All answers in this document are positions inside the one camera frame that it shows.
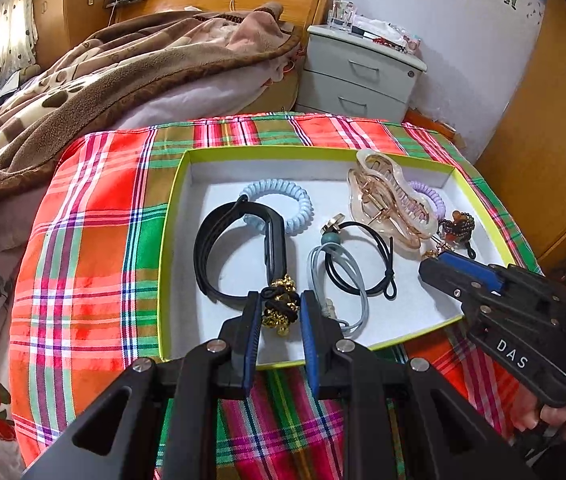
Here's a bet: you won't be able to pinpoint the yellow-green shallow box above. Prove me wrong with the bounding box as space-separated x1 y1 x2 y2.
155 146 519 372

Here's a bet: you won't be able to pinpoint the blue spiral hair tie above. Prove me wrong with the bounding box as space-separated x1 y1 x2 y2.
239 178 314 233

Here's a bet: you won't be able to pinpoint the white plastic packet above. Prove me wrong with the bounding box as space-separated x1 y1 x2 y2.
353 14 424 53

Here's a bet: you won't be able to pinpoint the grey nightstand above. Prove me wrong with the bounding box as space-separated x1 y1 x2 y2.
295 24 428 123

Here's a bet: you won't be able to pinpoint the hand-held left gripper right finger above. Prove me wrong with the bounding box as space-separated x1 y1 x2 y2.
299 290 536 480

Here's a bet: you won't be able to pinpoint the black hair tie with bead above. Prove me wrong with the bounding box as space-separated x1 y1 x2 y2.
320 214 396 302

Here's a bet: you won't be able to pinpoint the wooden cabinet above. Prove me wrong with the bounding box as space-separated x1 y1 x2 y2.
473 0 566 271

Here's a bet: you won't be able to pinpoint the brown patterned blanket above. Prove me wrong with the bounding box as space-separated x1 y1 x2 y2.
0 2 306 341

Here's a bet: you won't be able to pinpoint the clear acrylic container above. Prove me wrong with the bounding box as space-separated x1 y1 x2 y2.
327 0 358 31

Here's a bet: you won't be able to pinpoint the orange box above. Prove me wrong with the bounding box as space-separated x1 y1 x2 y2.
403 110 464 146

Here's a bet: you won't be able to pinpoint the plaid cloth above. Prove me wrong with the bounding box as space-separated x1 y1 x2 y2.
10 112 544 480

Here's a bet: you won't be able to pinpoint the grey hair tie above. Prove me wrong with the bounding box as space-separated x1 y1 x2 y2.
309 244 368 338

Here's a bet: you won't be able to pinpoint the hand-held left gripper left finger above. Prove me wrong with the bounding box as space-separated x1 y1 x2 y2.
22 290 264 480

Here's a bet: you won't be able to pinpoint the purple spiral hair tie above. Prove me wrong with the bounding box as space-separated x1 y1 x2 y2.
408 180 446 223

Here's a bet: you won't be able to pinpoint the black hair tie gold beads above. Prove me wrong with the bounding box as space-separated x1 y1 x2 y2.
260 274 301 338

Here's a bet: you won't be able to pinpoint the person's right hand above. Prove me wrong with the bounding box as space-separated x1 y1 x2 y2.
508 385 566 443

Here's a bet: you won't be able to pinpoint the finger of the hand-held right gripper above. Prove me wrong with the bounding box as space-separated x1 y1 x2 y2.
418 257 502 312
433 251 505 293

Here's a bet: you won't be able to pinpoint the wooden wardrobe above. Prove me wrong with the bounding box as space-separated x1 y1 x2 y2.
33 0 131 68

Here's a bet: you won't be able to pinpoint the translucent pink hair claw clip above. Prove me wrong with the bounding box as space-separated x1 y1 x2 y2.
347 149 438 251

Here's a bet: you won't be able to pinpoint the black wristband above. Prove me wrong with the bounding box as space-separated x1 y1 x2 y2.
195 201 285 305

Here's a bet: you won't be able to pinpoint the dark bead bracelet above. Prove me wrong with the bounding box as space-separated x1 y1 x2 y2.
436 210 479 261

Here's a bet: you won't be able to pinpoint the wooden headboard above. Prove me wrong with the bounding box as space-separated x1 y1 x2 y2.
113 0 335 43

